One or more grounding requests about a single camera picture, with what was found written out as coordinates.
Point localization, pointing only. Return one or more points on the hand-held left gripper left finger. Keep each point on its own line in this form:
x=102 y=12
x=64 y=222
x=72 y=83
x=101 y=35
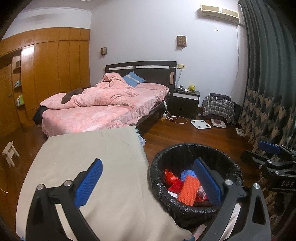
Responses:
x=89 y=183

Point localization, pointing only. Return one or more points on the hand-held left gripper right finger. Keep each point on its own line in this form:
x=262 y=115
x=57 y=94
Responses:
x=208 y=183

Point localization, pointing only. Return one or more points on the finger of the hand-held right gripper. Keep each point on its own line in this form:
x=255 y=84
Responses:
x=269 y=147
x=253 y=158

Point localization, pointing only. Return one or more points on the orange foam net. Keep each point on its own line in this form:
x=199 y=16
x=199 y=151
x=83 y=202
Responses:
x=188 y=190

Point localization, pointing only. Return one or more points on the blue plastic bag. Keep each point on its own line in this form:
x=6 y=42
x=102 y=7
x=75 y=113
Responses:
x=187 y=174

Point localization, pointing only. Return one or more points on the trash bin with black bag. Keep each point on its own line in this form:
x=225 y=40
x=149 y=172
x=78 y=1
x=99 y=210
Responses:
x=182 y=157

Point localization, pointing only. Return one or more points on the white flat box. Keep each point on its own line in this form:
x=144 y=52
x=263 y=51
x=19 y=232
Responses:
x=240 y=131

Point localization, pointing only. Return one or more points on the pale pink cloth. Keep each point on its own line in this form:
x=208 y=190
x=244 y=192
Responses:
x=234 y=213

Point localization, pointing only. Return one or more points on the white scale with dark centre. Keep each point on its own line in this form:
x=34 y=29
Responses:
x=218 y=122

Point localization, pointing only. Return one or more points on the white bathroom scale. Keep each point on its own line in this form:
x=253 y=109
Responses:
x=200 y=124

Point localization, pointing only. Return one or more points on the plaid cloth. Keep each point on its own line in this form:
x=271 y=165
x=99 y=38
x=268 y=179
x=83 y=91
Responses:
x=217 y=107

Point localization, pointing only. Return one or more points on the pink bed sheet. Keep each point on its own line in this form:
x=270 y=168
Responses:
x=92 y=118

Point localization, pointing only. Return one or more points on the blue quilted cloth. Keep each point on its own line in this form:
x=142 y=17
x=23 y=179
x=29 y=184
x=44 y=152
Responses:
x=141 y=140

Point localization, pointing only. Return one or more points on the dark backpack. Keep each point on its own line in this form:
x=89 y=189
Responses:
x=219 y=96

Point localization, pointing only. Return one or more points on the dark green patterned curtain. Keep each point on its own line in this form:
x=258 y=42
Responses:
x=266 y=69

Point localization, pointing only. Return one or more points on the white power strip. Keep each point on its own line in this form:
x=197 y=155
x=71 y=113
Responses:
x=164 y=117

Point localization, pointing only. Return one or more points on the dark nightstand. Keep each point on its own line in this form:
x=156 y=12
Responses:
x=182 y=106

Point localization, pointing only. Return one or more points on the black cloth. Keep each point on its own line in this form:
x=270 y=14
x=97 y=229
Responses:
x=38 y=115

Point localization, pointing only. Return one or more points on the wooden stool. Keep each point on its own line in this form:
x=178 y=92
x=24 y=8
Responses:
x=10 y=151

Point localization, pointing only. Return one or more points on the pink duvet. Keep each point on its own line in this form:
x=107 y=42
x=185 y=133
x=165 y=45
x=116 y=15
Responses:
x=99 y=97

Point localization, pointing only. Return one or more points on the brown cushion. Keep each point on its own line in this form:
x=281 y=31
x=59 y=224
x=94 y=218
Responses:
x=69 y=96

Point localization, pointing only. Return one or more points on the yellow plush toy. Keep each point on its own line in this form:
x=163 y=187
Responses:
x=192 y=88

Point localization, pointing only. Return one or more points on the green bottle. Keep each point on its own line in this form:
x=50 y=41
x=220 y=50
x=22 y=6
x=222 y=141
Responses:
x=19 y=99

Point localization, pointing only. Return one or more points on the pink pillow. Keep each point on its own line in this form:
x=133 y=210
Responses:
x=152 y=86

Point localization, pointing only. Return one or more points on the blue pillow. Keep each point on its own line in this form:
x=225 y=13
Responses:
x=133 y=79

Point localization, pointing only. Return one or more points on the wooden wardrobe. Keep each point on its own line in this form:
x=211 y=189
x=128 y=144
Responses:
x=57 y=69

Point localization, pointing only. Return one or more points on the dark wooden bed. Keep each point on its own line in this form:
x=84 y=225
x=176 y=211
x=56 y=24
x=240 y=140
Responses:
x=157 y=71

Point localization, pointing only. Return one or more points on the air conditioner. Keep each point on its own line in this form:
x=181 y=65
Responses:
x=219 y=12

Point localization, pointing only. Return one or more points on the brown wall lamp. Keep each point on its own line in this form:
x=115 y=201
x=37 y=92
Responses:
x=103 y=51
x=181 y=41

